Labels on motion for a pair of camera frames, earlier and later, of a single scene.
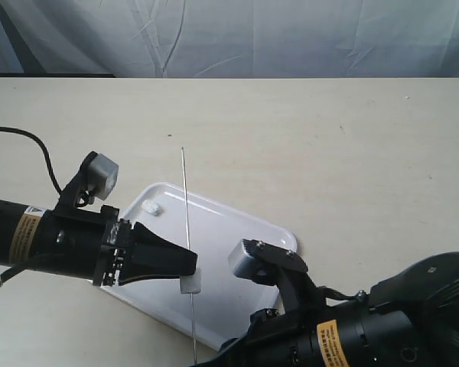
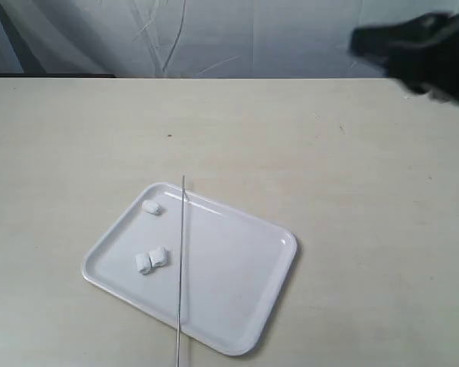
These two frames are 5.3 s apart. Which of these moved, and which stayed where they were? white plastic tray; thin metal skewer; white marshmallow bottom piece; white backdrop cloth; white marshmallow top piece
Moved: thin metal skewer; white marshmallow bottom piece
Stayed: white marshmallow top piece; white backdrop cloth; white plastic tray
